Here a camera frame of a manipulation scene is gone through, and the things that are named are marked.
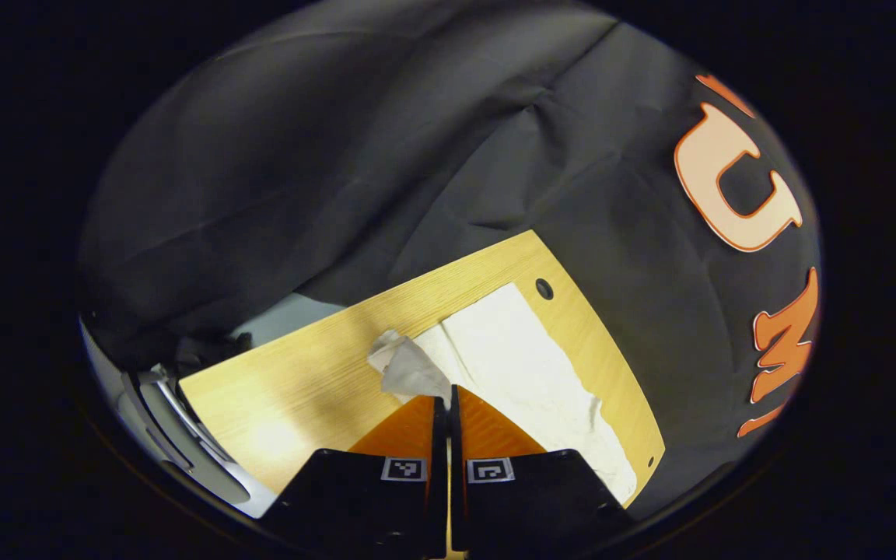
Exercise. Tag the black backdrop cloth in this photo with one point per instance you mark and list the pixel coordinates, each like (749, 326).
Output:
(339, 155)

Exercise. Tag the grey curved frame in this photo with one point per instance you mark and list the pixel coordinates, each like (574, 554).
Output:
(183, 435)

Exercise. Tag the white jeans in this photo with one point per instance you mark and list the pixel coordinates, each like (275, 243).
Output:
(510, 350)

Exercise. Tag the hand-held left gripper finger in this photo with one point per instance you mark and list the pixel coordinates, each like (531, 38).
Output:
(440, 451)
(456, 467)

